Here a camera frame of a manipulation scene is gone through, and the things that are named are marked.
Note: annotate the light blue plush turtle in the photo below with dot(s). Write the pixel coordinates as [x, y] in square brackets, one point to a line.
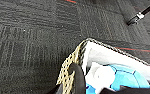
[124, 76]

